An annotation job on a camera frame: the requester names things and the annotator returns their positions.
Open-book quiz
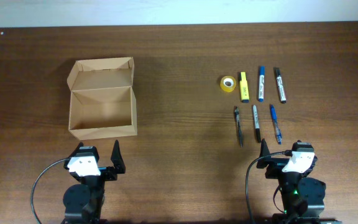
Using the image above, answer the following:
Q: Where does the blue whiteboard marker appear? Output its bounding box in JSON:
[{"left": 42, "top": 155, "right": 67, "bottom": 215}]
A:
[{"left": 258, "top": 66, "right": 265, "bottom": 102}]

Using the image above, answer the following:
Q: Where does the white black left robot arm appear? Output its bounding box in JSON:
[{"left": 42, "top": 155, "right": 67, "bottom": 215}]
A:
[{"left": 63, "top": 141, "right": 126, "bottom": 224}]

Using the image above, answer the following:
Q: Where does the brown cardboard box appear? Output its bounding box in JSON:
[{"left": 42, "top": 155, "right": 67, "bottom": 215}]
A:
[{"left": 67, "top": 57, "right": 137, "bottom": 140}]

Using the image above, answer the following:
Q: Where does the black permanent marker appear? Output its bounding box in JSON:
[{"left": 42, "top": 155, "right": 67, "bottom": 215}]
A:
[{"left": 252, "top": 105, "right": 262, "bottom": 143}]

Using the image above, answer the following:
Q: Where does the yellow clear tape roll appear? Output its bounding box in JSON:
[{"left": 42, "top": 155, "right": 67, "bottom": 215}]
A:
[{"left": 219, "top": 76, "right": 237, "bottom": 93}]

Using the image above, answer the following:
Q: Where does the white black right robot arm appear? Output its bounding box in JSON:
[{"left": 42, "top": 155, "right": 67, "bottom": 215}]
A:
[{"left": 257, "top": 140, "right": 340, "bottom": 224}]

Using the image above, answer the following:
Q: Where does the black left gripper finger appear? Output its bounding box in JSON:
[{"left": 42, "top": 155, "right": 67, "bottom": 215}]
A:
[
  {"left": 73, "top": 142, "right": 84, "bottom": 153},
  {"left": 111, "top": 140, "right": 126, "bottom": 174}
]

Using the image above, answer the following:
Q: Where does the blue ballpoint pen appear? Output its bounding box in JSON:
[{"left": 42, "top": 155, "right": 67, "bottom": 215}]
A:
[{"left": 270, "top": 105, "right": 282, "bottom": 144}]

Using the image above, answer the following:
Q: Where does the black whiteboard marker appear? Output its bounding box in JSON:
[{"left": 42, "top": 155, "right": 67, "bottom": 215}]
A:
[{"left": 273, "top": 67, "right": 287, "bottom": 104}]

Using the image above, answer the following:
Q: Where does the black ballpoint pen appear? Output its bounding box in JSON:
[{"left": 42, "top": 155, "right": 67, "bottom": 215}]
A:
[{"left": 234, "top": 106, "right": 243, "bottom": 147}]

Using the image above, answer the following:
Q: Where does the yellow highlighter marker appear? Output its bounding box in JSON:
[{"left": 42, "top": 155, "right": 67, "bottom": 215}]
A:
[{"left": 239, "top": 72, "right": 249, "bottom": 103}]

